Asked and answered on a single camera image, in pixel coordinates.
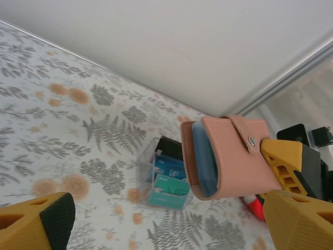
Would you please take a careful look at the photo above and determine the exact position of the pink-framed blue picture book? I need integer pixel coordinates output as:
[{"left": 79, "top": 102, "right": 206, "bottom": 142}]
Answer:
[{"left": 180, "top": 115, "right": 283, "bottom": 201}]

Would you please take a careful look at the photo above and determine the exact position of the black card in box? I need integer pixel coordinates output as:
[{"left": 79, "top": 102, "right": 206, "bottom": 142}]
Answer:
[{"left": 156, "top": 136, "right": 184, "bottom": 161}]

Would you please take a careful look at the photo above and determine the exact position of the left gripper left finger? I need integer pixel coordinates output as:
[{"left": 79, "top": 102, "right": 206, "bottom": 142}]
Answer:
[{"left": 0, "top": 192, "right": 76, "bottom": 250}]

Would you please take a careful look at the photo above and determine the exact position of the red plush toy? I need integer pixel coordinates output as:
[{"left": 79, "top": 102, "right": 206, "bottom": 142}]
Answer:
[{"left": 243, "top": 195, "right": 266, "bottom": 222}]

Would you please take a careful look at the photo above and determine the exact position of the green card in box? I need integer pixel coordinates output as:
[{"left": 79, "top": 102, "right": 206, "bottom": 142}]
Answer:
[{"left": 153, "top": 173, "right": 190, "bottom": 195}]

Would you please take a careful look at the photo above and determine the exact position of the blue card in box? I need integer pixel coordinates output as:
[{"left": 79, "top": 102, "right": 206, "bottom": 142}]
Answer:
[{"left": 146, "top": 153, "right": 187, "bottom": 183}]

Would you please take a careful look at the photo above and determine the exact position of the aluminium right frame post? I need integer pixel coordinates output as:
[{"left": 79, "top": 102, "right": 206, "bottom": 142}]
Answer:
[{"left": 234, "top": 33, "right": 333, "bottom": 117}]

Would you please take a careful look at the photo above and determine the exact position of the teal and black box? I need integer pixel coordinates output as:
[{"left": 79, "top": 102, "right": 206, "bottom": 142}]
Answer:
[{"left": 136, "top": 136, "right": 195, "bottom": 210}]

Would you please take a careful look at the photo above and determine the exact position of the teal card in box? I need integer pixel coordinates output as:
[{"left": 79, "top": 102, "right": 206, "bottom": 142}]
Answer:
[{"left": 147, "top": 189, "right": 188, "bottom": 209}]

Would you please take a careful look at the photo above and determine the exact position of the floral table mat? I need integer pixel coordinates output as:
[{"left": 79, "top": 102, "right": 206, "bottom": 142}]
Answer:
[{"left": 0, "top": 20, "right": 276, "bottom": 250}]

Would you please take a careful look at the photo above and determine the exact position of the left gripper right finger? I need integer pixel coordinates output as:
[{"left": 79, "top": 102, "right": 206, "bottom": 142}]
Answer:
[{"left": 262, "top": 189, "right": 333, "bottom": 250}]

